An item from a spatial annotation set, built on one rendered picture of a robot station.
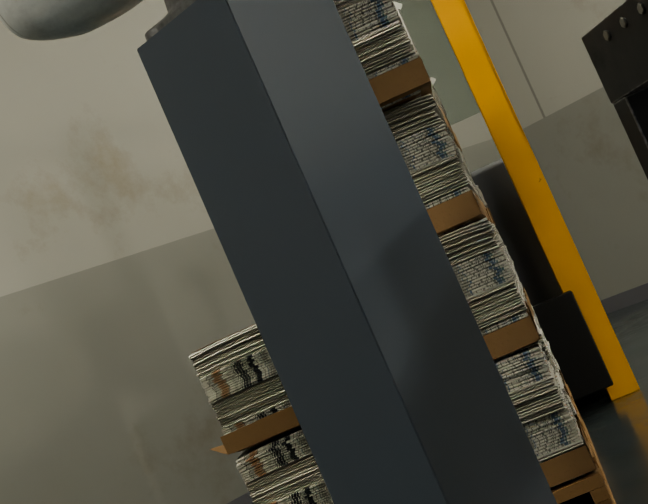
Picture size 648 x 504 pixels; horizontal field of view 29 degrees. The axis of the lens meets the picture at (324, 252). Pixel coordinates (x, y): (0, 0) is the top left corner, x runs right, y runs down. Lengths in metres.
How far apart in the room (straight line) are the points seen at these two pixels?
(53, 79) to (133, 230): 0.67
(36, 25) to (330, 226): 0.55
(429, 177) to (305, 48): 0.47
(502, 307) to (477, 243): 0.11
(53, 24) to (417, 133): 0.63
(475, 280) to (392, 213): 0.43
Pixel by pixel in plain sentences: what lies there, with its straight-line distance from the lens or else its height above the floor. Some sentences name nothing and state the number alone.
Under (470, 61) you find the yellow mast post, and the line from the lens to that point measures 3.83.
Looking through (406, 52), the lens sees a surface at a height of 0.90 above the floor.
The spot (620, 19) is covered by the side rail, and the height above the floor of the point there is 0.78.
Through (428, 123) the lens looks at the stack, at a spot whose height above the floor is 0.78.
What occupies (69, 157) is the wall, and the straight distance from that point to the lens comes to 4.95.
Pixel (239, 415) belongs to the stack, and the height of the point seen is 0.44.
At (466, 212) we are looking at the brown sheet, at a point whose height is 0.62.
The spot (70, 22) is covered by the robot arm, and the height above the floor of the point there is 1.08.
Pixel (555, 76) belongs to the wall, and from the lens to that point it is 6.81.
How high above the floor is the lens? 0.53
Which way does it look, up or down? 3 degrees up
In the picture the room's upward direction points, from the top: 24 degrees counter-clockwise
